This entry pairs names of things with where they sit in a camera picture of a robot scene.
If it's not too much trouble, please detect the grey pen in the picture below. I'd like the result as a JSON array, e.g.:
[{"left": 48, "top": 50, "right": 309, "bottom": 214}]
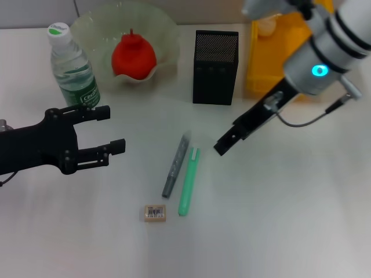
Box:
[{"left": 161, "top": 130, "right": 192, "bottom": 199}]

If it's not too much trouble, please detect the black mesh pen holder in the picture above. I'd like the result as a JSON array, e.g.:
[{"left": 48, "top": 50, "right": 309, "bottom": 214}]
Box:
[{"left": 192, "top": 30, "right": 240, "bottom": 106}]

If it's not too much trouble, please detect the white paper ball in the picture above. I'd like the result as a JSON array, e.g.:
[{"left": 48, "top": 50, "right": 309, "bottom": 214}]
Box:
[{"left": 257, "top": 16, "right": 278, "bottom": 38}]

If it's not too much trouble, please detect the yellow plastic bin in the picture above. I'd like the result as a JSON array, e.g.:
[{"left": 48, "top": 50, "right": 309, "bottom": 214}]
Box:
[{"left": 245, "top": 13, "right": 314, "bottom": 101}]

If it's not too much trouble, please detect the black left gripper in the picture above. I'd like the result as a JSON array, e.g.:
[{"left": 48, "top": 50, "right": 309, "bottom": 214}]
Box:
[{"left": 0, "top": 104, "right": 127, "bottom": 176}]

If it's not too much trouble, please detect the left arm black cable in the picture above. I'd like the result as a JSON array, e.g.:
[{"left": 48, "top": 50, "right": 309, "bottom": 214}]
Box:
[{"left": 0, "top": 170, "right": 19, "bottom": 188}]

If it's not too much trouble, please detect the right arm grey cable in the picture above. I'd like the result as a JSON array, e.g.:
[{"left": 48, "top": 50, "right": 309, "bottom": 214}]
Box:
[{"left": 264, "top": 76, "right": 363, "bottom": 129}]

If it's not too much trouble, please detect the beige eraser with barcode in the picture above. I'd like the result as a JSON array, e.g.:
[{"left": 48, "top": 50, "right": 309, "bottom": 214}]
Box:
[{"left": 143, "top": 203, "right": 168, "bottom": 224}]

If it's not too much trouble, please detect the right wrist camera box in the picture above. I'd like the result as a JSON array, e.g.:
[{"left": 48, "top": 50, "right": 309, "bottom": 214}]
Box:
[{"left": 241, "top": 0, "right": 294, "bottom": 21}]

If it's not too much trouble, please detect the silver connector stub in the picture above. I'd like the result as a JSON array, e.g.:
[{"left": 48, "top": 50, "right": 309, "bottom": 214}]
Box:
[{"left": 0, "top": 119, "right": 15, "bottom": 133}]

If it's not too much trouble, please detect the pale green glass fruit plate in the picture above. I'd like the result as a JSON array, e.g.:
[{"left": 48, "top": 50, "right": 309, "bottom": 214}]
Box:
[{"left": 70, "top": 1, "right": 181, "bottom": 94}]

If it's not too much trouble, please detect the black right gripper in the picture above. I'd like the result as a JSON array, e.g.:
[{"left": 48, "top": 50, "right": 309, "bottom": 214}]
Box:
[{"left": 213, "top": 76, "right": 300, "bottom": 157}]

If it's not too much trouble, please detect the clear bottle green label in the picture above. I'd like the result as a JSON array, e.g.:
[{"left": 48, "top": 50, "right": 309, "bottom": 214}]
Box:
[{"left": 46, "top": 22, "right": 102, "bottom": 108}]

